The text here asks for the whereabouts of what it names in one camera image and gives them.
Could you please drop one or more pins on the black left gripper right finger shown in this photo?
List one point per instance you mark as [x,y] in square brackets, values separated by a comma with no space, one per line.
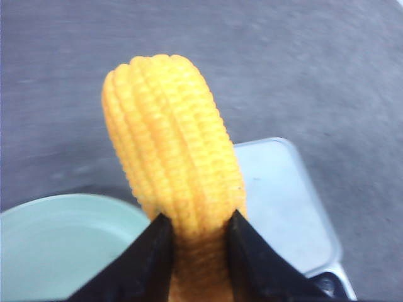
[258,273]

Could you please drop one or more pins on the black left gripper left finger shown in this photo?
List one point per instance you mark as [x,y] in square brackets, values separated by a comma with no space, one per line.
[141,273]

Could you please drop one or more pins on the yellow corn cob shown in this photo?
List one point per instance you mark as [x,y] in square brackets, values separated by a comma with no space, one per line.
[179,161]

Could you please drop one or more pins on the silver digital kitchen scale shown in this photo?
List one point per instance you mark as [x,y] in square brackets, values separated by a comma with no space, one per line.
[285,209]

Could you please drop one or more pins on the light green plate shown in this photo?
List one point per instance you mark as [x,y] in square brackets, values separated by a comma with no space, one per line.
[52,246]

